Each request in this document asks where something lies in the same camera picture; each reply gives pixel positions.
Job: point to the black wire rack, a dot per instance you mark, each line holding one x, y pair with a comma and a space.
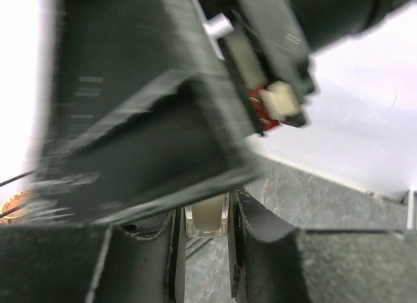
7, 184

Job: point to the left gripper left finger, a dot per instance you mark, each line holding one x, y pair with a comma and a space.
88, 263

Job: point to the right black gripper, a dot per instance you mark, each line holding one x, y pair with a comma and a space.
267, 56

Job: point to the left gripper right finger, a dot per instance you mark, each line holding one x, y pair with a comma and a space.
271, 260

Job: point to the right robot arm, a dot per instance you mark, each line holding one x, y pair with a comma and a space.
342, 13

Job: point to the nail polish bottle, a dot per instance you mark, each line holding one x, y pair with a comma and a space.
208, 218

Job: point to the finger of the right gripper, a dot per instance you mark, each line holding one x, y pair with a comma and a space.
142, 118

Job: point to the brown ceramic bowl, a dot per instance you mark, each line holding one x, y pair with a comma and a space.
13, 209

